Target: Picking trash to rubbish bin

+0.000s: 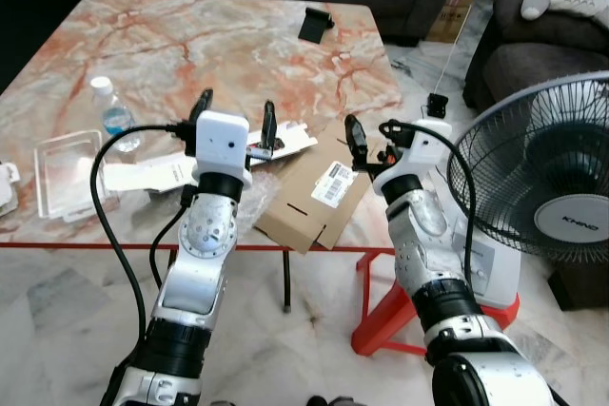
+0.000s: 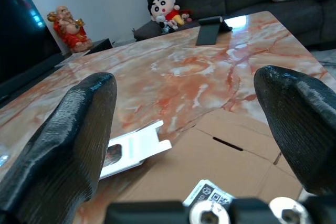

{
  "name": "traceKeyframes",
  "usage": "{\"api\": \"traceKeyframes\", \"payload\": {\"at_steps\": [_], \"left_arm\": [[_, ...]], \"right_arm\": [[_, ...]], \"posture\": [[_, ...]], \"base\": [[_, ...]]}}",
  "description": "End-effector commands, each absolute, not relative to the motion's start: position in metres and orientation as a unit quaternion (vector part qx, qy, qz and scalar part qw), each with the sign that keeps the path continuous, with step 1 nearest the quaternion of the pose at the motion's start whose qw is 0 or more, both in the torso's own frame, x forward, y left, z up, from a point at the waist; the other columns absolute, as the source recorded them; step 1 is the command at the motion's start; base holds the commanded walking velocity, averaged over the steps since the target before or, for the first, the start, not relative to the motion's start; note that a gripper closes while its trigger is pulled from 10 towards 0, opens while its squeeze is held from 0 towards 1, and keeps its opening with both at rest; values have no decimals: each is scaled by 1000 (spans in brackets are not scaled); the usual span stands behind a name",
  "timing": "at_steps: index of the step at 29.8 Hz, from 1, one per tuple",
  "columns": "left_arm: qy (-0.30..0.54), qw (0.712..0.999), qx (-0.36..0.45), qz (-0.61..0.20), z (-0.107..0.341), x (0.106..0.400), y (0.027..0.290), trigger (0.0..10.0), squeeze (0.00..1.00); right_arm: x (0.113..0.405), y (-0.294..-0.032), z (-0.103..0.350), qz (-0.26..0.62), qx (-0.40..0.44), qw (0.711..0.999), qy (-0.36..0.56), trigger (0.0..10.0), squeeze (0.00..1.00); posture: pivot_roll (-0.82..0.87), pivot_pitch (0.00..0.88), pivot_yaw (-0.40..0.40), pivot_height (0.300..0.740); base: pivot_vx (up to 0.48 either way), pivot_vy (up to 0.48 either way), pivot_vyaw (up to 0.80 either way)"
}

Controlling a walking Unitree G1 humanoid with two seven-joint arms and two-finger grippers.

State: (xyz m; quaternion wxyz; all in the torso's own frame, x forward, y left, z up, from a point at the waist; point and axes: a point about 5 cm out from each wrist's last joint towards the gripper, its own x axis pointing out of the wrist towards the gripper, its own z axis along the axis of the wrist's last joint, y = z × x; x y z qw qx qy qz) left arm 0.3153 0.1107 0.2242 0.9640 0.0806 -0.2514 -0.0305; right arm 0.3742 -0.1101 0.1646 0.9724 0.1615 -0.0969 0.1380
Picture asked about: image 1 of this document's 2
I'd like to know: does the small black power adapter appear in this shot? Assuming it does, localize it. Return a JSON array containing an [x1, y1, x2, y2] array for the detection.
[[426, 92, 450, 120]]

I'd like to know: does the flat brown cardboard box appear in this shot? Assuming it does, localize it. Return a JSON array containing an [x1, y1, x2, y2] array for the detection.
[[255, 119, 391, 255]]

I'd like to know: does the clear plastic water bottle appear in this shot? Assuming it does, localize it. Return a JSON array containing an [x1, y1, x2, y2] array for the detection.
[[88, 76, 142, 153]]

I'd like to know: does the long white packaging card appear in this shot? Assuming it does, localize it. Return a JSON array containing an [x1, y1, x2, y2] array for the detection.
[[103, 121, 320, 193]]

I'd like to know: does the small black phone stand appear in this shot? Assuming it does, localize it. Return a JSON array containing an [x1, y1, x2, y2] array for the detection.
[[297, 7, 336, 45]]

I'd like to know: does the upright brown cardboard box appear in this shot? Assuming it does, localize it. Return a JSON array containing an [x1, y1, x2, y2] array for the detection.
[[426, 0, 481, 44]]

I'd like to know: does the clear plastic container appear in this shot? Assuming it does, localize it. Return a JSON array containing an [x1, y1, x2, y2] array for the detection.
[[34, 130, 120, 224]]

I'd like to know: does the red plastic stool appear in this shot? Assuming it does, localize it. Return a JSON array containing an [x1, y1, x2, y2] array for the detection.
[[350, 252, 521, 358]]

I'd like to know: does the black fan with white base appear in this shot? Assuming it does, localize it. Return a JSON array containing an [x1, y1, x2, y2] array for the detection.
[[447, 71, 609, 310]]

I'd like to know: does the white square pouch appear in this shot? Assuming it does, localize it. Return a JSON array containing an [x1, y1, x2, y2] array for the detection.
[[0, 161, 22, 217]]

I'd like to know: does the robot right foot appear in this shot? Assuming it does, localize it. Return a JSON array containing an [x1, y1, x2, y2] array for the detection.
[[304, 394, 361, 406]]

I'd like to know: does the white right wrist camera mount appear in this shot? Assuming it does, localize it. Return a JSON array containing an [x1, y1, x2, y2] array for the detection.
[[376, 119, 453, 181]]

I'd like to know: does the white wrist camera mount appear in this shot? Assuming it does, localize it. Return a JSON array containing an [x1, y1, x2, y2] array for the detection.
[[193, 110, 254, 188], [376, 119, 453, 181]]

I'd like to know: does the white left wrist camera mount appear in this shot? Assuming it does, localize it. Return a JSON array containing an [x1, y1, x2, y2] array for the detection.
[[193, 110, 254, 188]]

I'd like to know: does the marble table with red frame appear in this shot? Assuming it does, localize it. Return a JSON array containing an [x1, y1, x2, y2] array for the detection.
[[0, 0, 408, 314]]

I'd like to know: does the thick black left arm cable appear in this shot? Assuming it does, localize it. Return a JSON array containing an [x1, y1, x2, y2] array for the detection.
[[90, 123, 191, 350]]

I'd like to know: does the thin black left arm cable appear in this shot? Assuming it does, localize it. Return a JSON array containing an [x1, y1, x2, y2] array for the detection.
[[149, 199, 191, 288]]

